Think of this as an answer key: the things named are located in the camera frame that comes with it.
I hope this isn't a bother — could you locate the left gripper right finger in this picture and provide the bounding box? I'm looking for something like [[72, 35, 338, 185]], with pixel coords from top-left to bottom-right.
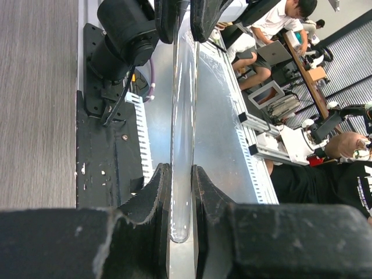
[[192, 165, 371, 278]]

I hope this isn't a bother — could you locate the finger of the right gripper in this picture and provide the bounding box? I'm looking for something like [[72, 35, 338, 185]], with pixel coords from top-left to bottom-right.
[[154, 0, 178, 44], [190, 0, 233, 42]]

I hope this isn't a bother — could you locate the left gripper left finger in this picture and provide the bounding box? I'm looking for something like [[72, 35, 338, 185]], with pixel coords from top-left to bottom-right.
[[1, 164, 171, 278]]

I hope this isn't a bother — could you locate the large clear test tube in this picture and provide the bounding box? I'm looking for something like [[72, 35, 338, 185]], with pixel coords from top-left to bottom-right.
[[170, 1, 199, 244]]

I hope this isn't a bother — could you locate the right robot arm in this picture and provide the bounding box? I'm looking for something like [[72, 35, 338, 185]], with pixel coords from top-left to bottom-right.
[[96, 1, 231, 81]]

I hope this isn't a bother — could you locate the silver laptop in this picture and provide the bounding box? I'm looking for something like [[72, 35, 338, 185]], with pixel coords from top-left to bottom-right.
[[257, 41, 292, 66]]

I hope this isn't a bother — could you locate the person in white shirt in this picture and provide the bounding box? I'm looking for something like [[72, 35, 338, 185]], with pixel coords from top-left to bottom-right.
[[229, 0, 317, 91]]

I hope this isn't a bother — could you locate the person in black shirt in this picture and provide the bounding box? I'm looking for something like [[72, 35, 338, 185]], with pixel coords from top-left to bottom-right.
[[265, 132, 371, 223]]

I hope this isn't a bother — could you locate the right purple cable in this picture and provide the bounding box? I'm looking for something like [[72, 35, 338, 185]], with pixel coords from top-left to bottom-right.
[[142, 56, 156, 103]]

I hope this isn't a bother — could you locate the white slotted cable duct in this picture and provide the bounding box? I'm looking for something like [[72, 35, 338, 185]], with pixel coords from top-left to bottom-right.
[[125, 92, 154, 184]]

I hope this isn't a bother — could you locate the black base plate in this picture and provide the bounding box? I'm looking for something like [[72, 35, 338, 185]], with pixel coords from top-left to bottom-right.
[[76, 23, 144, 208]]

